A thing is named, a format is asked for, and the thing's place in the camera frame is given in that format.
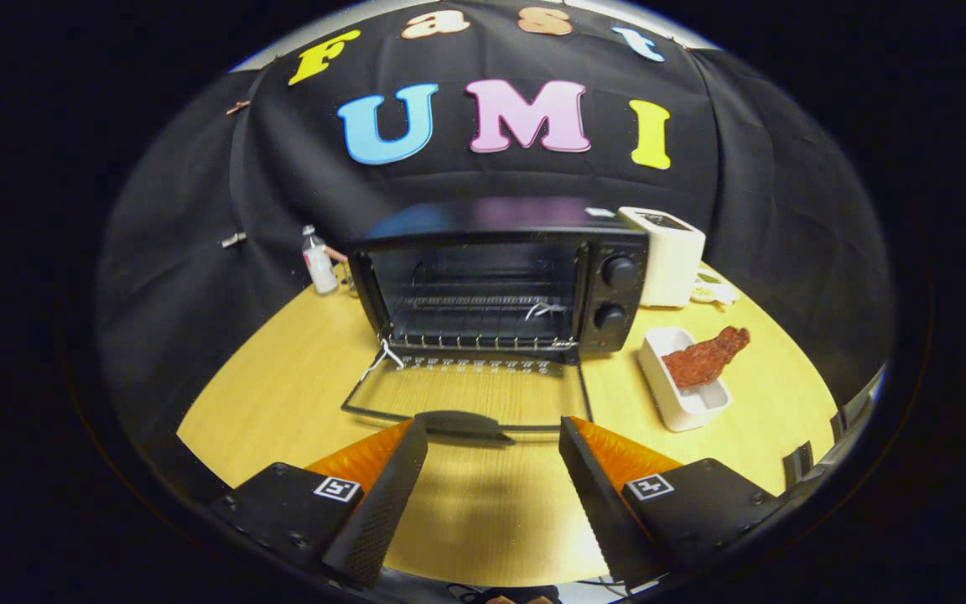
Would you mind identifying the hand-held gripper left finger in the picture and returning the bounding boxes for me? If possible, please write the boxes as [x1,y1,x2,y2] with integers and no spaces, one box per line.
[205,417,429,588]

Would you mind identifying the black toaster oven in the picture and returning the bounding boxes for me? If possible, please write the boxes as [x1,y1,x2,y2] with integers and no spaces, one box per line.
[340,199,650,443]

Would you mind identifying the black backdrop cloth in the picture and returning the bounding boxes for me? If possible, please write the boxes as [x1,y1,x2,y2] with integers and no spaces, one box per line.
[97,0,895,475]

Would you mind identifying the red meat slice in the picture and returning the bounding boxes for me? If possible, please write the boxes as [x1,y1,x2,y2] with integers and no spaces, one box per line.
[662,325,750,389]

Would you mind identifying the small white dish green beans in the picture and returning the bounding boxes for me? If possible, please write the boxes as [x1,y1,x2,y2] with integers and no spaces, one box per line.
[691,270,740,305]

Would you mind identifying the white panel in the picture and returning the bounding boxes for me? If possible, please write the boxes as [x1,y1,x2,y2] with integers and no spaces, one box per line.
[835,362,887,442]

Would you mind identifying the white bread toaster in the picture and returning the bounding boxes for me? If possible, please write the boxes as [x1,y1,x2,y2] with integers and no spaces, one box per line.
[617,206,707,309]

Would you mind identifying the small clear bottle white cap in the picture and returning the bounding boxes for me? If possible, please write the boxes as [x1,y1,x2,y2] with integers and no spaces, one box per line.
[301,225,340,295]

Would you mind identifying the white rectangular food tray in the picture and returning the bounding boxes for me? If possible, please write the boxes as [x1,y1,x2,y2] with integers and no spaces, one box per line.
[638,326,733,433]

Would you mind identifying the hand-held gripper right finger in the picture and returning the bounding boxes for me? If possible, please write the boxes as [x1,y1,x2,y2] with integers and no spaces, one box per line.
[558,415,786,586]

